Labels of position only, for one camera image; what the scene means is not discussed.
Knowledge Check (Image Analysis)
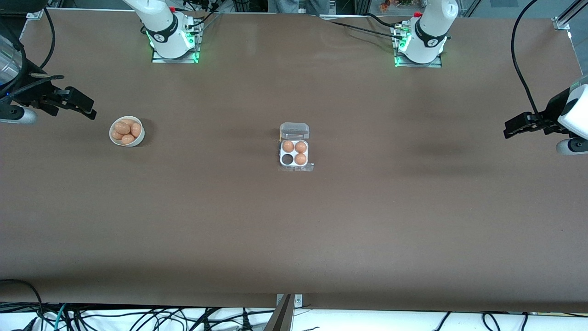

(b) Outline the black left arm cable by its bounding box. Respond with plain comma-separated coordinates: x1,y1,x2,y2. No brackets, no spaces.
511,0,540,118

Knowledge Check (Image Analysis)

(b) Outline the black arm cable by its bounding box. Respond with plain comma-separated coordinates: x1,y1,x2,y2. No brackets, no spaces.
0,7,65,99
511,0,540,118

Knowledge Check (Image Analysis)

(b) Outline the white round bowl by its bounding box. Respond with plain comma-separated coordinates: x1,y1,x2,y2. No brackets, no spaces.
109,115,146,148

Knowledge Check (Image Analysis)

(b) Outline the dark metal post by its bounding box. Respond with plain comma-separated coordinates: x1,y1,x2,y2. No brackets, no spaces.
264,294,294,331

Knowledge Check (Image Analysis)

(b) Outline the clear plastic egg box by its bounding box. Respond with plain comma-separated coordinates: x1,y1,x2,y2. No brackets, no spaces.
279,122,311,167

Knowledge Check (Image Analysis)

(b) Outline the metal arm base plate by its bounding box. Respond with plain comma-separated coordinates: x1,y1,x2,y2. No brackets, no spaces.
394,23,443,68
152,21,201,64

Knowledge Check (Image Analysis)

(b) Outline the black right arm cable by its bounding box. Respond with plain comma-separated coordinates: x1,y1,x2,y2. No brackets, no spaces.
0,7,65,99

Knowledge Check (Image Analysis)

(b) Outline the teal cable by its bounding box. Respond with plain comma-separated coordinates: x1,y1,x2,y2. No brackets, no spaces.
53,303,68,331

